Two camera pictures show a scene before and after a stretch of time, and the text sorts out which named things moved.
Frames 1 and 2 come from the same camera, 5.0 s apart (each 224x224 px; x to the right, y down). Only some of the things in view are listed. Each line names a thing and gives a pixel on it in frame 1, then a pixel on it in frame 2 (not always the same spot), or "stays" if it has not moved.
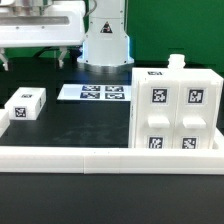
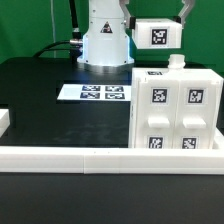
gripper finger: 5,63 → 128,20
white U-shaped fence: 111,160 stays
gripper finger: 63,50 → 180,18
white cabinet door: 157,103 stays
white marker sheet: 95,92 stays
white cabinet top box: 26,103 → 157,33
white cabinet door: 195,114 stays
